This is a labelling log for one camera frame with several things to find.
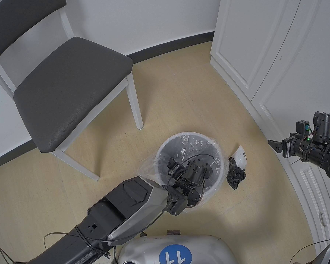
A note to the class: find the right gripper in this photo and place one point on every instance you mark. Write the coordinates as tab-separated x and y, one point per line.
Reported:
288	147

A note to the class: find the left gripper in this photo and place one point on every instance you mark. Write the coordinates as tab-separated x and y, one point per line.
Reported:
173	169

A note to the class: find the clear plastic bag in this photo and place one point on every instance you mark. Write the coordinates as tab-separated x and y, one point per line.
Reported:
147	169

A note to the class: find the white printed wrapper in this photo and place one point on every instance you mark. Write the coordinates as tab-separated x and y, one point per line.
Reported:
240	158

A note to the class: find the black plastic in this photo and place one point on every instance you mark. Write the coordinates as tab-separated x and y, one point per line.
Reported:
236	175

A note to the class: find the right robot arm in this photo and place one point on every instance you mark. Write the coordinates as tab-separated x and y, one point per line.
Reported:
323	125

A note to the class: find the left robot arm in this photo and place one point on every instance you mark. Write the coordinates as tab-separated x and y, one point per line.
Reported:
132	199

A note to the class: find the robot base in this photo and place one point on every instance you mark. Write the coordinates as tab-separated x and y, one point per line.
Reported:
203	246

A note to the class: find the white trash bin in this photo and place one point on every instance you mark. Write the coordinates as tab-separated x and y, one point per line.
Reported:
211	192

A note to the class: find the white wardrobe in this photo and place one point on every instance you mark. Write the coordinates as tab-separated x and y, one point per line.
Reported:
264	37

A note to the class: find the grey and white chair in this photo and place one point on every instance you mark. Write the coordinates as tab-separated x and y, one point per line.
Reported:
71	73

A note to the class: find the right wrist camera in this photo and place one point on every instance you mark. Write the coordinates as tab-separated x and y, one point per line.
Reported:
302	126

